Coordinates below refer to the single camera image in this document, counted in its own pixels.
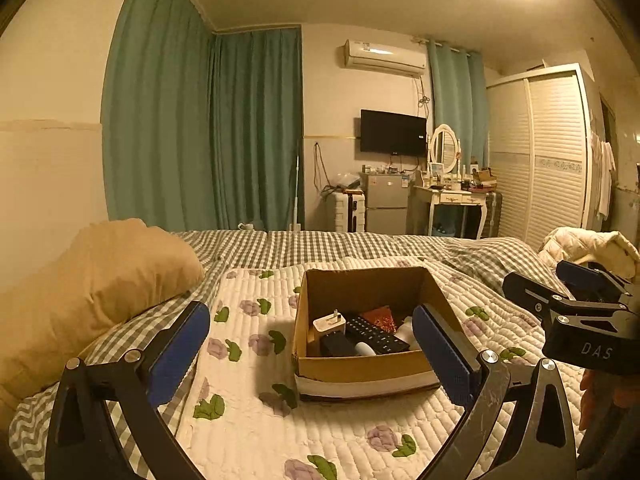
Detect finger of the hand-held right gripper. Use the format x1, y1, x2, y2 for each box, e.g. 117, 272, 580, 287
555, 259, 640, 307
502, 272, 592, 327

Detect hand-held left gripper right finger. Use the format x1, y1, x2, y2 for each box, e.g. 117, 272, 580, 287
412, 304, 582, 480

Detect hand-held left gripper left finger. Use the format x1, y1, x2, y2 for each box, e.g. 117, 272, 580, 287
45, 301, 211, 480

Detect white red tube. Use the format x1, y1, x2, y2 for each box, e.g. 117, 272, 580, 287
396, 316, 422, 352

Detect black remote control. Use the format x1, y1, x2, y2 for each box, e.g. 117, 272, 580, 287
344, 314, 412, 357

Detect red patterned packet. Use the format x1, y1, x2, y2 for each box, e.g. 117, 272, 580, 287
362, 307, 402, 332

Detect brown cardboard box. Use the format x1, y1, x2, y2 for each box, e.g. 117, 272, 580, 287
292, 266, 467, 402

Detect black silver power bank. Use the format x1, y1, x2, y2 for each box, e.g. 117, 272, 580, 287
319, 332, 362, 359

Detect white plug charger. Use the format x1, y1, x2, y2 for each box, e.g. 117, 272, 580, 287
312, 311, 347, 347

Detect person's right hand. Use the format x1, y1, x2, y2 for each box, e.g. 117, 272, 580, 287
579, 369, 640, 472

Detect white padded jacket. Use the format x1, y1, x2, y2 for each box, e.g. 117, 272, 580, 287
537, 226, 640, 282

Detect white floral quilted mat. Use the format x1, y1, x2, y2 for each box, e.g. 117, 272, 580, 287
159, 255, 587, 480

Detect silver suitcase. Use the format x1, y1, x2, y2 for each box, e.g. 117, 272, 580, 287
482, 192, 504, 239

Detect tan pillow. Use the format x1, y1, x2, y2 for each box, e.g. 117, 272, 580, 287
0, 218, 206, 402

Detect hanging white towels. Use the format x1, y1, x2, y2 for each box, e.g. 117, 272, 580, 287
589, 131, 617, 219

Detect white slatted wardrobe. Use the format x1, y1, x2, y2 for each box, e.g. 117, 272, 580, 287
485, 63, 594, 249

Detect white dressing table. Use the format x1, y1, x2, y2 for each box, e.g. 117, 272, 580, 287
410, 182, 494, 240

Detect silver small fridge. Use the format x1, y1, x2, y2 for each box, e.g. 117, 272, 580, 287
359, 172, 410, 235

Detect white suitcase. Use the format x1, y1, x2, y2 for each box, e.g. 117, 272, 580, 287
332, 189, 366, 234

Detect white oval mirror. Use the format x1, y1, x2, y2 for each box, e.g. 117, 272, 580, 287
429, 123, 461, 174

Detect light blue curtain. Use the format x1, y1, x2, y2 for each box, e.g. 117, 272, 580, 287
426, 39, 491, 167

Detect narrow green curtain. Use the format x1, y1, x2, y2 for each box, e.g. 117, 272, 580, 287
209, 27, 305, 232

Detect wide green curtain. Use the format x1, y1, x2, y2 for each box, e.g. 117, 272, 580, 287
101, 0, 222, 232

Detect white air conditioner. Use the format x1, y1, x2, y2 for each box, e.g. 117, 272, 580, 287
342, 38, 427, 79

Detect black wall television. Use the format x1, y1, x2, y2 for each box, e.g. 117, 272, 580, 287
359, 108, 428, 156

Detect hanging wall cable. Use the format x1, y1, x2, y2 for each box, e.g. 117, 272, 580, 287
313, 142, 326, 194

